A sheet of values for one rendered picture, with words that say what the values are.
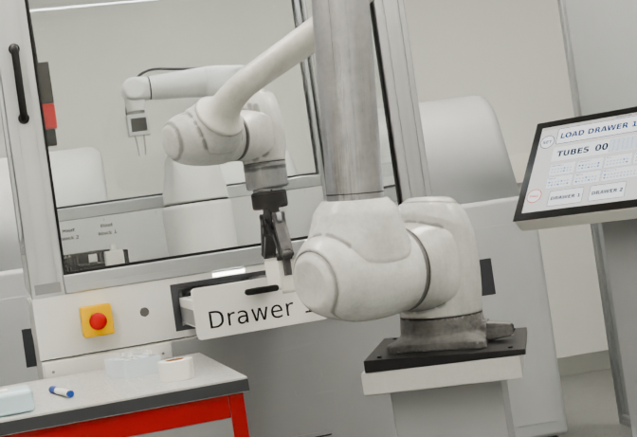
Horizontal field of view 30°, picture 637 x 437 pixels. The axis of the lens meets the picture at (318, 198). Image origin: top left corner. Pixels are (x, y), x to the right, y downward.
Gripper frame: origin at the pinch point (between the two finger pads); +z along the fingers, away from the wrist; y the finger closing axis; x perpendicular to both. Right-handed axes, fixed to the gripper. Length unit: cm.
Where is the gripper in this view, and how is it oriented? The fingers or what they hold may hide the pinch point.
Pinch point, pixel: (282, 286)
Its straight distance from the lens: 249.9
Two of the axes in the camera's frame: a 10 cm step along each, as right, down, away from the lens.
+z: 1.4, 9.9, -0.1
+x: -9.6, 1.3, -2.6
